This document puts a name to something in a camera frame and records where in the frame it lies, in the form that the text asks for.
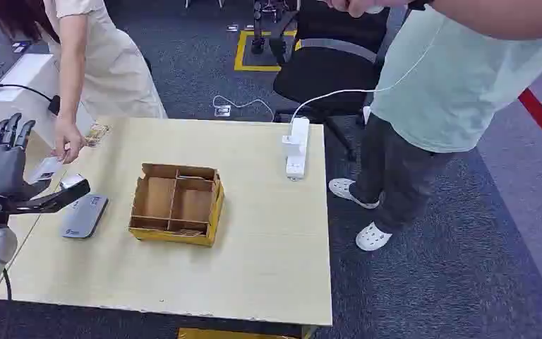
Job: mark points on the person's hand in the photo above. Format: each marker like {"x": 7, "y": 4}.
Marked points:
{"x": 69, "y": 138}

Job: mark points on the white card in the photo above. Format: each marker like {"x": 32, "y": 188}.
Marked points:
{"x": 46, "y": 168}

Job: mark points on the white desk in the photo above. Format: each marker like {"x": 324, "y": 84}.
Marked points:
{"x": 23, "y": 93}

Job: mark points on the person in cream clothing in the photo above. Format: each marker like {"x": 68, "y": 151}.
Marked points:
{"x": 107, "y": 70}

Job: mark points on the grey card with print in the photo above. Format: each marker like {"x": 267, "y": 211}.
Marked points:
{"x": 84, "y": 217}

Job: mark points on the wooden divided card box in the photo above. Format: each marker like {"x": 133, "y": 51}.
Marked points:
{"x": 177, "y": 206}

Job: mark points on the metal floor socket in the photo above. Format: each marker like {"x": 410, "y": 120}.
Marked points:
{"x": 222, "y": 111}

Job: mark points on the yellow floor tape square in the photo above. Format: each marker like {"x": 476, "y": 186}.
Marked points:
{"x": 239, "y": 51}

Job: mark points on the white charger plug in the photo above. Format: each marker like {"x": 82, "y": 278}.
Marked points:
{"x": 291, "y": 144}

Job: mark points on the black robot legs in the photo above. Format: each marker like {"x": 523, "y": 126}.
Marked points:
{"x": 268, "y": 28}

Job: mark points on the white power strip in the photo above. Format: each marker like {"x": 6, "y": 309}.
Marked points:
{"x": 297, "y": 161}

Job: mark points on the yellow table base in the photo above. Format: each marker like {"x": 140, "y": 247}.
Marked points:
{"x": 243, "y": 334}

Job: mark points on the black office chair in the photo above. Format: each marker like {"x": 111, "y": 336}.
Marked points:
{"x": 327, "y": 75}

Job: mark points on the white shoe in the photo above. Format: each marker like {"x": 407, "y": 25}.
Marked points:
{"x": 348, "y": 192}
{"x": 373, "y": 237}

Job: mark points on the person in pale green shirt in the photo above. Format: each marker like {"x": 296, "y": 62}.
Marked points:
{"x": 448, "y": 93}

